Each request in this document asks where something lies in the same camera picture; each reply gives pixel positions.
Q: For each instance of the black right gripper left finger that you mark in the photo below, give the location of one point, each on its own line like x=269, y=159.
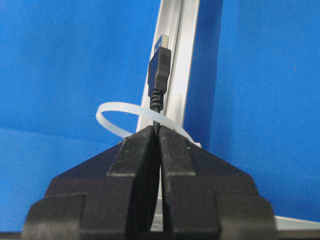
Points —
x=111, y=196

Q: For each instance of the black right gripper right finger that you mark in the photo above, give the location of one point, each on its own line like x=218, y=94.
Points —
x=206, y=198

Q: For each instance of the white zip tie loop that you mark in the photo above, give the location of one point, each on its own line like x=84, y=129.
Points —
x=139, y=111

